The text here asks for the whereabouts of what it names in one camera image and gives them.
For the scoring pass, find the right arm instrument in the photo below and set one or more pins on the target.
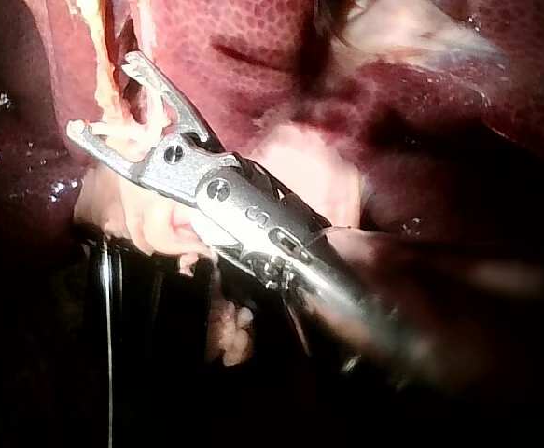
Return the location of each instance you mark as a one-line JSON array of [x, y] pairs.
[[234, 196]]

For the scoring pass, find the right arm instrument jaw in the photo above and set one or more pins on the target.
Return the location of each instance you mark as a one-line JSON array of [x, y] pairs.
[[185, 116], [113, 156]]

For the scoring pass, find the dark right arm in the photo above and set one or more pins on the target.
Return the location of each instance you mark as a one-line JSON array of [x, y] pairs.
[[360, 291]]

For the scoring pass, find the pale fatty tissue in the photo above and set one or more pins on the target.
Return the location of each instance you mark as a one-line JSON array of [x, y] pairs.
[[393, 28], [100, 93], [232, 336], [309, 168]]

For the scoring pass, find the dark red liver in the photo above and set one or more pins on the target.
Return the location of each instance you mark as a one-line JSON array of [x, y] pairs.
[[234, 32]]

